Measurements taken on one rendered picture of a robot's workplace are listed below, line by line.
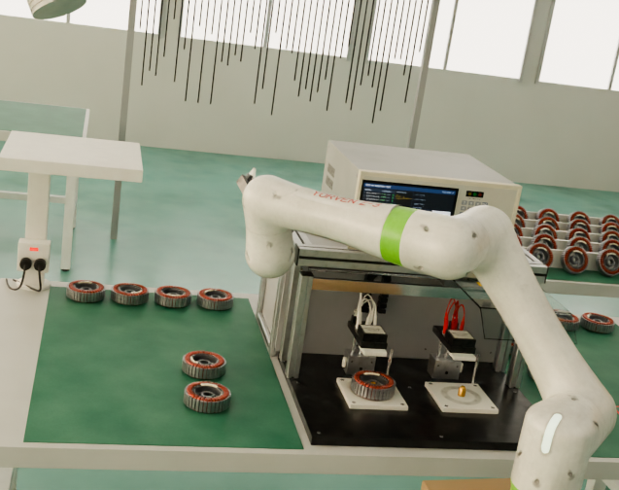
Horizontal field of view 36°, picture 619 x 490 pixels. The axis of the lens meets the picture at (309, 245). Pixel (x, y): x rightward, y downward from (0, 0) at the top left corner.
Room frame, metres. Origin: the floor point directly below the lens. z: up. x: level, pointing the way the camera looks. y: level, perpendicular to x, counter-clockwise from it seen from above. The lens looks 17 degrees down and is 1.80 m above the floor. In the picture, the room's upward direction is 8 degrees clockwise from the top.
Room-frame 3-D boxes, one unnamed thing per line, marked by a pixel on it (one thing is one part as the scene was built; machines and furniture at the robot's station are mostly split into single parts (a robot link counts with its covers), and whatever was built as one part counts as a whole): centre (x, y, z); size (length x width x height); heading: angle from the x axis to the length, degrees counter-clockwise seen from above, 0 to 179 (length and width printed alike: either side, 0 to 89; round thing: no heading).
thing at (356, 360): (2.35, -0.18, 0.80); 0.08 x 0.05 x 0.06; 104
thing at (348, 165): (2.55, -0.27, 1.22); 0.44 x 0.39 x 0.20; 104
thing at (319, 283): (2.33, -0.31, 1.03); 0.62 x 0.01 x 0.03; 104
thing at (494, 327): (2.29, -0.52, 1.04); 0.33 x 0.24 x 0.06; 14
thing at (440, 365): (2.41, -0.41, 0.80); 0.08 x 0.05 x 0.06; 104
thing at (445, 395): (2.26, -0.45, 0.78); 0.15 x 0.15 x 0.01; 14
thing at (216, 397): (2.07, 0.19, 0.77); 0.11 x 0.11 x 0.04
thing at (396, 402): (2.21, -0.21, 0.78); 0.15 x 0.15 x 0.01; 14
